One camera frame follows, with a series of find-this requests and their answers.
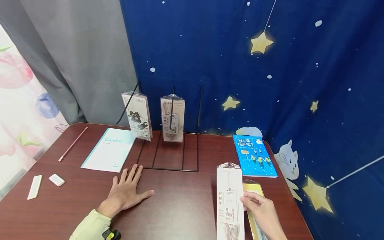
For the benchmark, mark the person's right hand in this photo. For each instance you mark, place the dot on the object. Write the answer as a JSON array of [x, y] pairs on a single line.
[[265, 216]]

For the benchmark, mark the person's left hand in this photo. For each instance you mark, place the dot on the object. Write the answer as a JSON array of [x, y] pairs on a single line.
[[123, 196]]

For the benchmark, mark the person's left thumb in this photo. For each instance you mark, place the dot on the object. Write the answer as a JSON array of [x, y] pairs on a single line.
[[146, 194]]

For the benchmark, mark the person's left ring finger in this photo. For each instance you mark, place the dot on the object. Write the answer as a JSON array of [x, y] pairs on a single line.
[[123, 177]]

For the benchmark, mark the person's right fingers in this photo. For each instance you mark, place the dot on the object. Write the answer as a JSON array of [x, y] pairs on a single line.
[[249, 200]]

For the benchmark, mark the person's left middle finger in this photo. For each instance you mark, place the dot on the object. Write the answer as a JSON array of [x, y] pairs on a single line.
[[132, 174]]

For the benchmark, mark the person's left index finger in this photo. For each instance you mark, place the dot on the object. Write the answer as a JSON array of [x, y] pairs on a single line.
[[138, 175]]

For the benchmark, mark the person's left little finger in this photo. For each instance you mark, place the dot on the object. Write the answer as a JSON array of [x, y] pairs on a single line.
[[115, 183]]

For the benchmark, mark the white ruler packet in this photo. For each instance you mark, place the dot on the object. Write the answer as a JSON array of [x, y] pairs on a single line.
[[229, 196]]

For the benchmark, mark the person's left forearm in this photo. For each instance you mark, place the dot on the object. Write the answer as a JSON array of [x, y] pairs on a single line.
[[91, 226]]

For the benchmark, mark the yellow packet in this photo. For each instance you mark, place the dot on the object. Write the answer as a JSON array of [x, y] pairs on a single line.
[[253, 188]]

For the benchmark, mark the white notebook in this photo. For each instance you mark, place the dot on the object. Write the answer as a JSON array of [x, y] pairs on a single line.
[[109, 150]]

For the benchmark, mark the blue book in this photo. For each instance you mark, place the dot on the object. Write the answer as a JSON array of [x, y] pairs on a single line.
[[254, 156]]

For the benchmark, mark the black wrist band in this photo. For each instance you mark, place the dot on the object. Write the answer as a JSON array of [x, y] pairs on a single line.
[[111, 235]]

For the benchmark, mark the pink pencil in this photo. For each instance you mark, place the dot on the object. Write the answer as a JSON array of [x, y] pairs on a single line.
[[73, 144]]

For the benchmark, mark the cat print packet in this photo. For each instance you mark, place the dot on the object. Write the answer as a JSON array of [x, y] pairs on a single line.
[[137, 116]]

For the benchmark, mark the small white eraser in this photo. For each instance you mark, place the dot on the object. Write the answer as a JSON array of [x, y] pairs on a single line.
[[56, 180]]

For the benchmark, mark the beige ruler packet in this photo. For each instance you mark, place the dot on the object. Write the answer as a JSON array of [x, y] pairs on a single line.
[[172, 118]]

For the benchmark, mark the long white eraser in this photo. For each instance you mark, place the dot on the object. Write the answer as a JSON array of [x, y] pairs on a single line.
[[34, 187]]

